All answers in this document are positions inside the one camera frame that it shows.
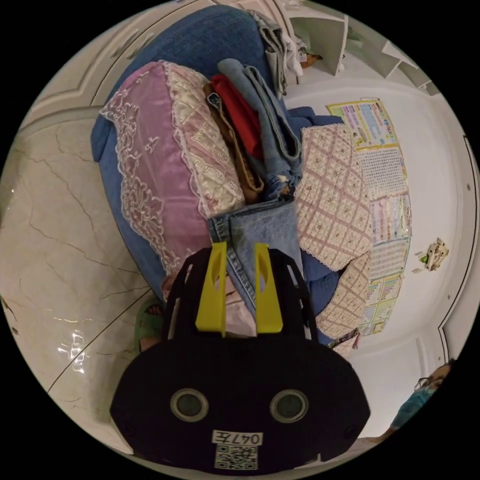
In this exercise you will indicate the grey and white draped clothes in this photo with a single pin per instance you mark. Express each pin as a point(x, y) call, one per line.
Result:
point(279, 48)

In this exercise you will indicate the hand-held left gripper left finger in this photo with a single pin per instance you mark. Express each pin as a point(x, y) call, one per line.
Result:
point(210, 300)

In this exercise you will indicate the blue denim skirt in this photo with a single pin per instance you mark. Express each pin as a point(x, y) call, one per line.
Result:
point(262, 225)

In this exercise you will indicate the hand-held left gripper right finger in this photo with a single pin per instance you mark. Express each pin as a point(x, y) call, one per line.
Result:
point(268, 303)

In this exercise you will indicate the pile of clothes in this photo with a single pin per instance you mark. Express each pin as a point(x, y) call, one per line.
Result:
point(240, 108)

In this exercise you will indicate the white wall shelf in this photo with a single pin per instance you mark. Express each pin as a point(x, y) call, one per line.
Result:
point(322, 37)

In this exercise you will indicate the person's body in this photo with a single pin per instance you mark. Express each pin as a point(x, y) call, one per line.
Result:
point(410, 407)

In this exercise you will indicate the small quilted checked cushion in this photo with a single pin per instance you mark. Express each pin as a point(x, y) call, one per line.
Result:
point(347, 300)

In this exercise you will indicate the large quilted checked cushion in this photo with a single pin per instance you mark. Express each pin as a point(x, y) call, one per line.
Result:
point(333, 195)

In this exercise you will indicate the blue sofa with lace covers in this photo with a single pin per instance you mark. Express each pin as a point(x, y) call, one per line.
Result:
point(210, 37)

